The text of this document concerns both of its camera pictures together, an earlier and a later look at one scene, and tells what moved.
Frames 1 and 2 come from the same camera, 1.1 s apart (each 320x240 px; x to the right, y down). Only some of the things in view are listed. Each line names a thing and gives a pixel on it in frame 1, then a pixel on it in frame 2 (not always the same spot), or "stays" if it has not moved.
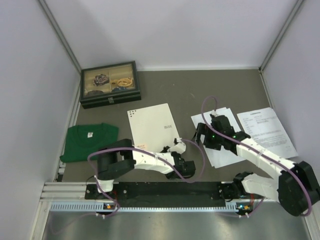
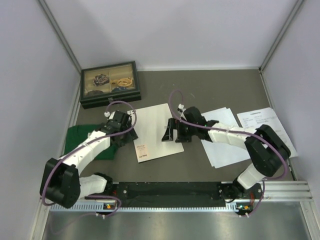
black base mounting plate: (170, 191) stays
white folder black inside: (152, 128) stays
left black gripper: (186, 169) → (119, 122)
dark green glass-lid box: (109, 84) stays
